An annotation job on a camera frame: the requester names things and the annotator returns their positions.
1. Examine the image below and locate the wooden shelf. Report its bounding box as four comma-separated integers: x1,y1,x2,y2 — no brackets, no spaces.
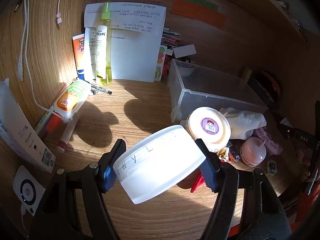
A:
244,0,320,44

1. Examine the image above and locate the white round plastic jar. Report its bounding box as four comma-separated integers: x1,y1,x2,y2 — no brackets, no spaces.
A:
112,125,207,205

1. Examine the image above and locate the white square charger pad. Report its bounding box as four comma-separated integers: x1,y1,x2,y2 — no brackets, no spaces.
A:
12,165,47,217

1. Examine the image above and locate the white bottle orange label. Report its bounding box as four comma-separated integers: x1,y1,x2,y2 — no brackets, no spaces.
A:
54,78,92,123

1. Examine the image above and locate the small gold trinket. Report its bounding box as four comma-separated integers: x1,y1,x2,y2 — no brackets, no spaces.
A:
217,147,229,162

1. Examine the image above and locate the yellow tube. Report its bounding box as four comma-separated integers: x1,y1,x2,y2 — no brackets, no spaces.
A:
241,67,252,83

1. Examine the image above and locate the thin white cable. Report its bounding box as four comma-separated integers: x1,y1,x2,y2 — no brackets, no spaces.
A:
24,0,63,117

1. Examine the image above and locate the cream round tub purple label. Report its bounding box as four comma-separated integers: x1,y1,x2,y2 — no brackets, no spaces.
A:
186,107,232,153

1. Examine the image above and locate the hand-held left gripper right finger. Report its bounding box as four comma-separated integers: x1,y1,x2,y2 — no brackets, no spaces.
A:
195,138,292,240

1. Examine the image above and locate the green paper note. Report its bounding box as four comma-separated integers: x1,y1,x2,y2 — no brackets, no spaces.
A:
178,0,219,12

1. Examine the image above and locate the pink round mini device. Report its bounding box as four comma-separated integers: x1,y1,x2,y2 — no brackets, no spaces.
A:
239,137,267,167

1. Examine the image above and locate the orange paper note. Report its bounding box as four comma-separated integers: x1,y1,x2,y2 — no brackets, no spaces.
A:
170,0,226,29

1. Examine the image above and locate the white cloth pouch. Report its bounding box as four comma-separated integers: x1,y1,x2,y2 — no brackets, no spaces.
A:
219,107,267,140

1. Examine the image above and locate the clear plastic storage bin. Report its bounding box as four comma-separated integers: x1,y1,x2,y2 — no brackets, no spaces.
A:
167,59,269,123

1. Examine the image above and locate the white cardboard box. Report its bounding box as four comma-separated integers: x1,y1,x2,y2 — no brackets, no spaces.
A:
0,78,57,174

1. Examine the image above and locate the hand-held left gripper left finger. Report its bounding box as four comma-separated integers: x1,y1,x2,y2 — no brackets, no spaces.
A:
30,139,127,240

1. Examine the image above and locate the pink cable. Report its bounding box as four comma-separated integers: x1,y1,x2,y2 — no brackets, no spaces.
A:
56,0,69,27

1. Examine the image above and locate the small square green item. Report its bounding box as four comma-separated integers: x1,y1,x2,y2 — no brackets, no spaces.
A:
266,160,278,175

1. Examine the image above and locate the metal pen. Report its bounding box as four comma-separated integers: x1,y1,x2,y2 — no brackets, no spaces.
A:
85,80,113,95

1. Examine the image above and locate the white cable with plug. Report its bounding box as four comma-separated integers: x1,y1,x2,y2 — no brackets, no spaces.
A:
15,0,34,82

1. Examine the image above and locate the red felt item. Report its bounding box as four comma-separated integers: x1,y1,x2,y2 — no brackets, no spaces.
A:
176,169,205,193

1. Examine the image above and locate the yellow spray bottle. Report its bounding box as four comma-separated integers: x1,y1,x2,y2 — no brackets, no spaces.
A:
96,2,113,86

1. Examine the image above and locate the stack of booklets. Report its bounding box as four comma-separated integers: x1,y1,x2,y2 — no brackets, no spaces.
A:
154,27,182,82

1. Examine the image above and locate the person's orange clothing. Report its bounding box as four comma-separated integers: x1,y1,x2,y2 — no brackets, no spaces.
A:
287,187,320,233

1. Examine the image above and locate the wooden desktop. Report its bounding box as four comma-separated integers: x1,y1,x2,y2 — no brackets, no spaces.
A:
0,75,300,240

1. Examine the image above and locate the orange marker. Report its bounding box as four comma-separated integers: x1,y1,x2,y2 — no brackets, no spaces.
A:
46,115,62,133

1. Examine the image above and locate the handwritten white paper sheet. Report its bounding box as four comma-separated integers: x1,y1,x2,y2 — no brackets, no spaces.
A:
84,2,167,37

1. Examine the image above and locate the white lip balm tube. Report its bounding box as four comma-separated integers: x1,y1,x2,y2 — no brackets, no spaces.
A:
57,116,78,153

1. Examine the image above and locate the person's right hand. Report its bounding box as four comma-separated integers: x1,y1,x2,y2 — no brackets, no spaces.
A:
296,147,317,184

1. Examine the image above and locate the black orange zip pouch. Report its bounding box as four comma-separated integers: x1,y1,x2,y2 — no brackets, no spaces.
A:
250,70,283,105

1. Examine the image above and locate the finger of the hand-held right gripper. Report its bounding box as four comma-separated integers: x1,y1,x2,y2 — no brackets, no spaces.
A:
271,110,302,142

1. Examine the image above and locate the small white card box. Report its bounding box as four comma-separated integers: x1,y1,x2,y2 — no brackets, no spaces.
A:
173,44,197,59

